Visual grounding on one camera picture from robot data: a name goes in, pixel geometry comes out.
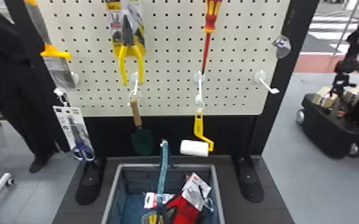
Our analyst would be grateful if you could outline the white pegboard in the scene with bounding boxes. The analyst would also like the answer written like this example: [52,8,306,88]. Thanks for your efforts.
[4,0,320,206]

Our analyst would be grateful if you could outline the yellow paint roller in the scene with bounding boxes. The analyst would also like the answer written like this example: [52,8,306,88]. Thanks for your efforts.
[179,110,215,158]

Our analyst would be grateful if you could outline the green trowel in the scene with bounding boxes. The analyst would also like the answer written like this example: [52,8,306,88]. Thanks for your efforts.
[129,96,154,157]

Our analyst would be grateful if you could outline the yellow pliers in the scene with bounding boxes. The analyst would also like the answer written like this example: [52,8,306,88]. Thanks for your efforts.
[105,0,147,87]

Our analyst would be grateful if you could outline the blue basket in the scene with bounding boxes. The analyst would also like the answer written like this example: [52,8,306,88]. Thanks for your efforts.
[101,138,226,224]

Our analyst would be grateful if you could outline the white packaged tool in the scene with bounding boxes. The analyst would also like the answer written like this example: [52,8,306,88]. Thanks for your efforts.
[143,192,176,210]

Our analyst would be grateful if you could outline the red screwdriver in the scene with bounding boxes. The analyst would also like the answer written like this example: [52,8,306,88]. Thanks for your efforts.
[200,0,224,76]

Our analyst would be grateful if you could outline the red gloves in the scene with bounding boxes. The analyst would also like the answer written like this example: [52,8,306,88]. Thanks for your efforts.
[163,172,215,224]

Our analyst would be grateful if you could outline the blue scissors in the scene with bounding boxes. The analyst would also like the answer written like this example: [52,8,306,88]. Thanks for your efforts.
[52,105,96,162]

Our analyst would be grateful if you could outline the clear plastic packet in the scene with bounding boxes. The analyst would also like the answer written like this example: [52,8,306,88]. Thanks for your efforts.
[271,34,292,60]

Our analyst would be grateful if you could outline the yellow scraper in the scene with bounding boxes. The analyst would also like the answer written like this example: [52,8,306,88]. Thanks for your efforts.
[23,0,78,91]

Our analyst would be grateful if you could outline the person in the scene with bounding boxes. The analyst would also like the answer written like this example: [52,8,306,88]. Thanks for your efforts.
[0,0,72,174]

